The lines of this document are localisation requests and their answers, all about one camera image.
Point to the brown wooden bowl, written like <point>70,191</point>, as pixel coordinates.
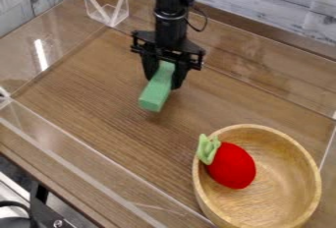
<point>284,193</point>

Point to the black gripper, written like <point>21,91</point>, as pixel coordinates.
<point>182,53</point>

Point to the red plush strawberry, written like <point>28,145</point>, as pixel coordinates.
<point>229,164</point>

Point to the clear acrylic tray wall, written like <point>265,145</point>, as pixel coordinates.
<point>118,161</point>

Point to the green foam stick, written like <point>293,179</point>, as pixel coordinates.
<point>157,89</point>

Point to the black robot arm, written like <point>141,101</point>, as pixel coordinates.
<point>166,43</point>

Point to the black table leg frame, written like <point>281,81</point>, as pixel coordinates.
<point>44,216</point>

